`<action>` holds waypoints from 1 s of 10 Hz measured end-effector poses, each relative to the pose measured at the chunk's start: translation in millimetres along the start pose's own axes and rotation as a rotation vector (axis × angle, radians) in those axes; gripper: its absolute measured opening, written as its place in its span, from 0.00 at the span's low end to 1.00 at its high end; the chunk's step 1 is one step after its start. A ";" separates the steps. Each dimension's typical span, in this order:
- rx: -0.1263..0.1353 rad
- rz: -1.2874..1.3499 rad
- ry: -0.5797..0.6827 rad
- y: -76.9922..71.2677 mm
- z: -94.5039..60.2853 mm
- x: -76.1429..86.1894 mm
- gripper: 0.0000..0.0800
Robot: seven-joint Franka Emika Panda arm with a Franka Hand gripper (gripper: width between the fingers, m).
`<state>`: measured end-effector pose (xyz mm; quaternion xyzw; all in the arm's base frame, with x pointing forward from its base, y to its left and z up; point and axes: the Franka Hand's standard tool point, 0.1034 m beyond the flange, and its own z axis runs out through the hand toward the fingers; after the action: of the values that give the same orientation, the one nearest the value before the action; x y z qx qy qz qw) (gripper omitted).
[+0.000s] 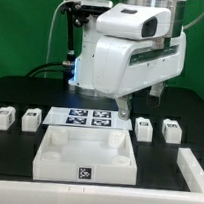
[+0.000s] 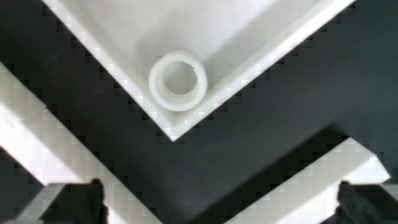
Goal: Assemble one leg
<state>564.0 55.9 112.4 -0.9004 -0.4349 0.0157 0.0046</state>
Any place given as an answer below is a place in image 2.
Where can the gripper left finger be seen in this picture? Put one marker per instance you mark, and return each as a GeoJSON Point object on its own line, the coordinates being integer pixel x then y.
{"type": "Point", "coordinates": [68, 204]}

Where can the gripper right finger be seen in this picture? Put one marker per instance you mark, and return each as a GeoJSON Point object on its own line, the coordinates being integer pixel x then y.
{"type": "Point", "coordinates": [369, 205]}

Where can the white square tabletop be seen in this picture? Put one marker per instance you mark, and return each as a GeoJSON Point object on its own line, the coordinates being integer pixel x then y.
{"type": "Point", "coordinates": [188, 48]}

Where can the white L-shaped obstacle fence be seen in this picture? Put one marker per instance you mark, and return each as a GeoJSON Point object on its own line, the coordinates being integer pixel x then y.
{"type": "Point", "coordinates": [60, 161]}

